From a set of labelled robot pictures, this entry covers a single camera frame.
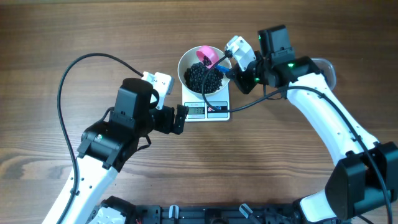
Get pink scoop with blue handle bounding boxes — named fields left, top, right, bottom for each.
left=195, top=45, right=231, bottom=73

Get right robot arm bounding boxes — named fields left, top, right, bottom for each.
left=224, top=25, right=397, bottom=223

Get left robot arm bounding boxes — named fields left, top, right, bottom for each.
left=44, top=78, right=188, bottom=223

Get white digital kitchen scale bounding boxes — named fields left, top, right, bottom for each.
left=182, top=86, right=230, bottom=122

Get black beans in bowl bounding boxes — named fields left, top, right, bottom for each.
left=183, top=62, right=224, bottom=94

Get white bowl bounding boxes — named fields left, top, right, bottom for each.
left=177, top=47, right=229, bottom=97

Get clear plastic food container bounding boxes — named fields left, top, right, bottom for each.
left=312, top=58, right=336, bottom=90

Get right black camera cable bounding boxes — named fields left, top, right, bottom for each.
left=201, top=51, right=393, bottom=224

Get black camera cable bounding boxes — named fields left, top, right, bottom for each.
left=201, top=51, right=393, bottom=224
left=57, top=52, right=145, bottom=224

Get left black camera cable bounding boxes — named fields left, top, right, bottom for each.
left=57, top=52, right=145, bottom=224

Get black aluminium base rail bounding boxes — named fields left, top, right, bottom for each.
left=93, top=203, right=299, bottom=224

